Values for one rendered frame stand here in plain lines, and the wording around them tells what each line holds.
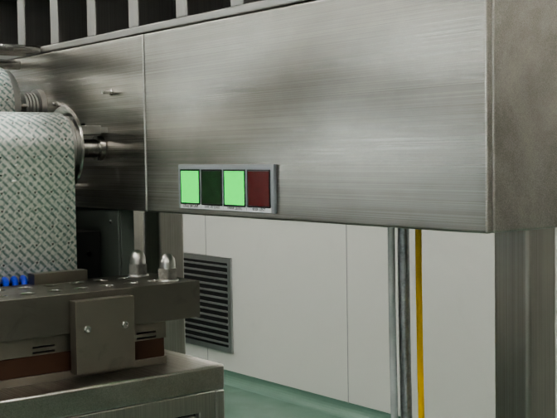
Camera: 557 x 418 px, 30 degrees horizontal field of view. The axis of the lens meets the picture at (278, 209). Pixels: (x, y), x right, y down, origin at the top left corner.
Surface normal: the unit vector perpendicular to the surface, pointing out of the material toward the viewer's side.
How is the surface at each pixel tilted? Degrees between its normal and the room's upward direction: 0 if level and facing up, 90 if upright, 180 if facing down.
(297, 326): 90
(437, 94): 90
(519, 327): 90
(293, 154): 90
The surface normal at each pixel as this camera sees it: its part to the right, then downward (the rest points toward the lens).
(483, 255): -0.79, 0.04
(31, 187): 0.62, 0.03
